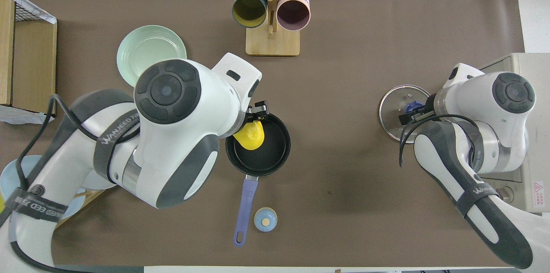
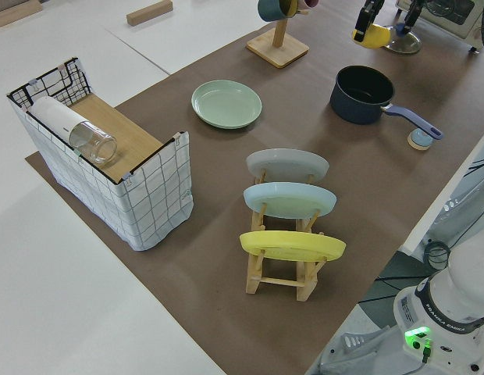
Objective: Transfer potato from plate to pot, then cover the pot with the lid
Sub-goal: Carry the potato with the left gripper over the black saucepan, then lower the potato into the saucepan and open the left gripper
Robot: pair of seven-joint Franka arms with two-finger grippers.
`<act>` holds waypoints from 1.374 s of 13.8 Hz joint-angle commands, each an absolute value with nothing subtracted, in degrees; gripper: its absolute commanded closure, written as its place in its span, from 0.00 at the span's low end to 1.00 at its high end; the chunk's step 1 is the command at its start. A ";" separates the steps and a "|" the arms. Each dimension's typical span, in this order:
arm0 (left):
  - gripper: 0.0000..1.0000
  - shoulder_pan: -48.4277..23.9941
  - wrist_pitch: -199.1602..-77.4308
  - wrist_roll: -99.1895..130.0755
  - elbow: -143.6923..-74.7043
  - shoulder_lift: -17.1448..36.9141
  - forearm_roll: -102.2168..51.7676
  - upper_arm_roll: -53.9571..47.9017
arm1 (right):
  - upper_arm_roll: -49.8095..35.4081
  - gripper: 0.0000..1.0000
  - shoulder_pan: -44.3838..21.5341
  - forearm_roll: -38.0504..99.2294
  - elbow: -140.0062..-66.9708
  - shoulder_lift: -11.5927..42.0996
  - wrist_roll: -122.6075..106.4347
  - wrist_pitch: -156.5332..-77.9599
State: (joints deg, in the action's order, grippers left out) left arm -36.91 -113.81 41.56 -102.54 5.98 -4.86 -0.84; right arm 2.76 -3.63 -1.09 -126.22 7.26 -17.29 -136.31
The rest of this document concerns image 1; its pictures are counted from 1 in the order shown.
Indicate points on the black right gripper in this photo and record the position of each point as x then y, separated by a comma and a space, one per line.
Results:
430, 104

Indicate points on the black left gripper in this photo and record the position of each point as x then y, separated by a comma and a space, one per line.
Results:
261, 106

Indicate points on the yellow lemon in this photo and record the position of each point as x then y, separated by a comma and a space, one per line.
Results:
250, 137

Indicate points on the glass lid blue knob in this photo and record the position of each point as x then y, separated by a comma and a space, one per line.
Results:
393, 105

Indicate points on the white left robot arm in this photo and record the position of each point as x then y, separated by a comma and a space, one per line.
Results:
172, 135

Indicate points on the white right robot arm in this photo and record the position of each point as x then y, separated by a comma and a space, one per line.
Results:
494, 135

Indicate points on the pale green plate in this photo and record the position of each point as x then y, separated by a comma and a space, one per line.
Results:
150, 45

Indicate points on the wooden plate rack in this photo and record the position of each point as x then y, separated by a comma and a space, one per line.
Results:
88, 197

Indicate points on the light blue plate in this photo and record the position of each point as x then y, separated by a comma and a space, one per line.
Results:
10, 174

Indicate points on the wooden mug tree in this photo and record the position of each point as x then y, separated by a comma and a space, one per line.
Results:
273, 43

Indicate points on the brown table mat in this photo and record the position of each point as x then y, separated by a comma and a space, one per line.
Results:
343, 178

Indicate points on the small blue shaker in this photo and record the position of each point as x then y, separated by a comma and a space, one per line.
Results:
265, 219

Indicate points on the dark teal mug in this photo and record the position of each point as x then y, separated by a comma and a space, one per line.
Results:
250, 10

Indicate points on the pink mug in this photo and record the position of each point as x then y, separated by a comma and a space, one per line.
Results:
293, 15

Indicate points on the beige toaster oven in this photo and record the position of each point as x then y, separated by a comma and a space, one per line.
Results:
537, 187

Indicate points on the white crumpled bag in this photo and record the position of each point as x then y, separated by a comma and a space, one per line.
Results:
21, 116

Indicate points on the white checked cloth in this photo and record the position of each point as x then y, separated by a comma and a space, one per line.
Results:
30, 6

